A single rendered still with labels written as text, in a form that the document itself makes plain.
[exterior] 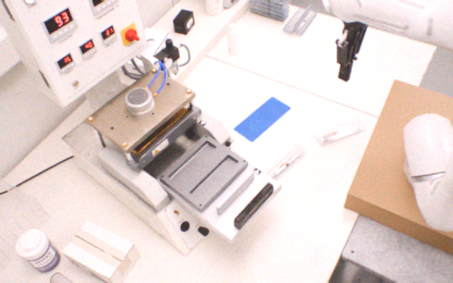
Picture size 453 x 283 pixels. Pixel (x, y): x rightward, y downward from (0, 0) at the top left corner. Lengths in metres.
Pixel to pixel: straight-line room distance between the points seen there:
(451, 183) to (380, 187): 0.49
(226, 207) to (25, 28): 0.67
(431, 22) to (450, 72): 2.38
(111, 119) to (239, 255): 0.56
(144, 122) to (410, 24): 0.74
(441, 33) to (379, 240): 0.80
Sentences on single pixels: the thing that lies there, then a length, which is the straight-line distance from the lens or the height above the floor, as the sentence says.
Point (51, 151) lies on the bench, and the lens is 1.77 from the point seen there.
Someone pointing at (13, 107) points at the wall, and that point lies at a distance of 1.70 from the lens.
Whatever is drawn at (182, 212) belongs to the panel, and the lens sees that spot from 1.33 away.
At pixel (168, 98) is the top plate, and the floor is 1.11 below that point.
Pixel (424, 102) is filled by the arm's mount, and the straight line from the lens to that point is 1.40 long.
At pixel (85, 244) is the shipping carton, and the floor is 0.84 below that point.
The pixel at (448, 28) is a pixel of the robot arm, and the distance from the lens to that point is 0.81.
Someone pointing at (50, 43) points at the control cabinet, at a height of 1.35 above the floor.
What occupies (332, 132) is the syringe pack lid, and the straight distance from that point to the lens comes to 1.63.
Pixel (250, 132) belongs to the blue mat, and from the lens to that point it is 1.64.
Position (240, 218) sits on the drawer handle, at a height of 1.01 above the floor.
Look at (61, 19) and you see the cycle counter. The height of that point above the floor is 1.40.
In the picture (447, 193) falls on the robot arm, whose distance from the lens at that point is 0.96.
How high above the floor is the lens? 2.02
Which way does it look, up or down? 52 degrees down
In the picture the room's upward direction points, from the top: 6 degrees counter-clockwise
